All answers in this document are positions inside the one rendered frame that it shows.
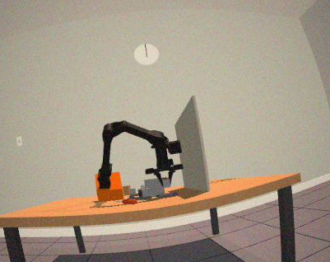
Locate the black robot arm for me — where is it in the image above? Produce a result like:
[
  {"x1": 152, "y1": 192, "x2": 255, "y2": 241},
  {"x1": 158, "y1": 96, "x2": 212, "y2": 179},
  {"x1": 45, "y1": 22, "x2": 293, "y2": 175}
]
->
[{"x1": 97, "y1": 120, "x2": 182, "y2": 189}]

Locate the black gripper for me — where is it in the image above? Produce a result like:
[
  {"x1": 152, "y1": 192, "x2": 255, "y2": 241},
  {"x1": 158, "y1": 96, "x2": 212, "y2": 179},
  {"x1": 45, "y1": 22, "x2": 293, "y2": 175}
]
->
[{"x1": 146, "y1": 155, "x2": 184, "y2": 187}]

